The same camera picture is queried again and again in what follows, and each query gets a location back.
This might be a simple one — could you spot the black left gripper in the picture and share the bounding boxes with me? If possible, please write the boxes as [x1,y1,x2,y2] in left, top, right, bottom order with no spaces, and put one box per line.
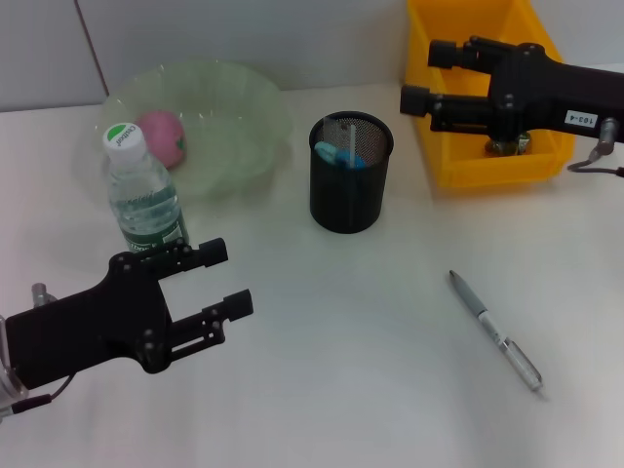
[5,237,254,391]

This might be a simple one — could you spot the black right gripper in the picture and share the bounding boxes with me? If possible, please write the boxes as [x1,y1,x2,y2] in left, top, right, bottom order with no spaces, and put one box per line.
[399,36,624,144]

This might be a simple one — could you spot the green plastic wrapper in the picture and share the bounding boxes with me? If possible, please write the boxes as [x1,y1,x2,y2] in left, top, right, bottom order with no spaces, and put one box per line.
[485,132,532,157]

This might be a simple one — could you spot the clear plastic ruler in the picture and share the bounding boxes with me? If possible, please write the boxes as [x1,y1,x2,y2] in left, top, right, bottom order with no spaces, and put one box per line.
[321,114,360,172]

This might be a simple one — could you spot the clear green-label water bottle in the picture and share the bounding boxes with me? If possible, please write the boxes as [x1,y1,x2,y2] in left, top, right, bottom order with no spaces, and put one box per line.
[100,121,191,255]

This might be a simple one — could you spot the blue scissors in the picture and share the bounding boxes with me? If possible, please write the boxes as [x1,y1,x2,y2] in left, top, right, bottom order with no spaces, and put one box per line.
[314,140,368,172]

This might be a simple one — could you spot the pink toy peach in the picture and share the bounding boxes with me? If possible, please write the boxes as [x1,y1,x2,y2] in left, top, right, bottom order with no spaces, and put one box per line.
[135,110,189,171]

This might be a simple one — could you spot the silver ballpoint pen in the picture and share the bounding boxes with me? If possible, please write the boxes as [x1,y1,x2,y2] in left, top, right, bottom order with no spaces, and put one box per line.
[448,269,544,394]

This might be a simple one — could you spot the black mesh pen cup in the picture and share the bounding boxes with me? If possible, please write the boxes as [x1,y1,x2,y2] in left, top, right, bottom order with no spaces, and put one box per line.
[307,111,394,236]

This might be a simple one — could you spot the green glass fruit plate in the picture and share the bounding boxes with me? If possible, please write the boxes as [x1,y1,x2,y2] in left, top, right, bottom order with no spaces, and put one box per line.
[99,58,293,201]

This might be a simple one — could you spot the yellow plastic bin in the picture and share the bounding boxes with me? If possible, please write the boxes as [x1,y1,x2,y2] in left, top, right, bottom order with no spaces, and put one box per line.
[404,0,579,190]

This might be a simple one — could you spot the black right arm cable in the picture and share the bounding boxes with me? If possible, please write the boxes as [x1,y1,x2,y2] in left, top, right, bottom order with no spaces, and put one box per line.
[567,145,624,178]

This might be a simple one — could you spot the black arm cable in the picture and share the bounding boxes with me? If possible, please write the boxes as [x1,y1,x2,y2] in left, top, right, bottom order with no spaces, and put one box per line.
[567,145,624,178]
[13,373,75,415]

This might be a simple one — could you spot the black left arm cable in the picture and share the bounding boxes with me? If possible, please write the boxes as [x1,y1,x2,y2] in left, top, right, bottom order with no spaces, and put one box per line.
[13,373,75,415]

